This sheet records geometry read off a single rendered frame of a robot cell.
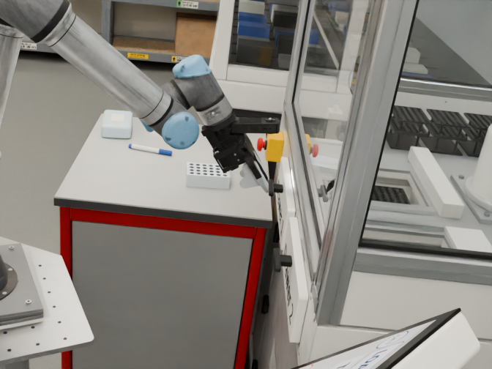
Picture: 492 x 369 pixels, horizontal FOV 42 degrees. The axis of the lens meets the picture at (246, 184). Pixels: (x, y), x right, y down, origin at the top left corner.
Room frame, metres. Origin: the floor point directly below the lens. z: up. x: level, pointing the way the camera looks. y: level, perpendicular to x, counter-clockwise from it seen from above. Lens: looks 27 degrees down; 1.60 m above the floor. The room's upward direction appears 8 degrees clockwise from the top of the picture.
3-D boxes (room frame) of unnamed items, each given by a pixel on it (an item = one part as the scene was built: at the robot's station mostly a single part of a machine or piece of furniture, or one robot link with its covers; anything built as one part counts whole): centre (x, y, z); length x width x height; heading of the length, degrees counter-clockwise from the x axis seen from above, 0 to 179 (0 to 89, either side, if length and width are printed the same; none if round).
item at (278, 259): (1.07, -0.09, 0.91); 0.07 x 0.04 x 0.01; 4
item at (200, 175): (1.66, 0.11, 0.78); 0.12 x 0.08 x 0.04; 99
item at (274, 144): (1.71, -0.06, 0.88); 0.07 x 0.05 x 0.07; 4
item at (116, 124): (1.94, 0.45, 0.78); 0.15 x 0.10 x 0.04; 11
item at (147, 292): (1.78, 0.23, 0.38); 0.62 x 0.58 x 0.76; 4
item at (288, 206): (1.39, -0.10, 0.87); 0.29 x 0.02 x 0.11; 4
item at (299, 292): (1.07, -0.12, 0.87); 0.29 x 0.02 x 0.11; 4
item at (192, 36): (5.26, 0.55, 0.28); 0.41 x 0.32 x 0.28; 100
